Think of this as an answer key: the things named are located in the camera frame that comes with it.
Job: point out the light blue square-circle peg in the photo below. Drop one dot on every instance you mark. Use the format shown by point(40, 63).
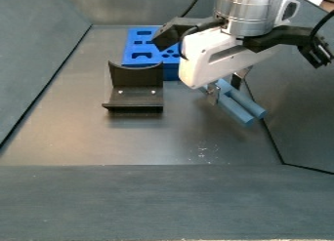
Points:
point(236, 104)

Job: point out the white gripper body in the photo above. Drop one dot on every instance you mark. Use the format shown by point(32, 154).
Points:
point(215, 55)

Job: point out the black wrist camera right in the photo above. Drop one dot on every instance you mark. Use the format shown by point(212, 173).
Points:
point(311, 45)

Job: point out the blue foam shape-sorter block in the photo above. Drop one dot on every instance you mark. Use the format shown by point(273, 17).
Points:
point(141, 54)

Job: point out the black curved fixture stand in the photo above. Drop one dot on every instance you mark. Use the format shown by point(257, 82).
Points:
point(136, 88)

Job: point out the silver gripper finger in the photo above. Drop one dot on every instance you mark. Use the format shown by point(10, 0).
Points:
point(237, 77)
point(212, 93)

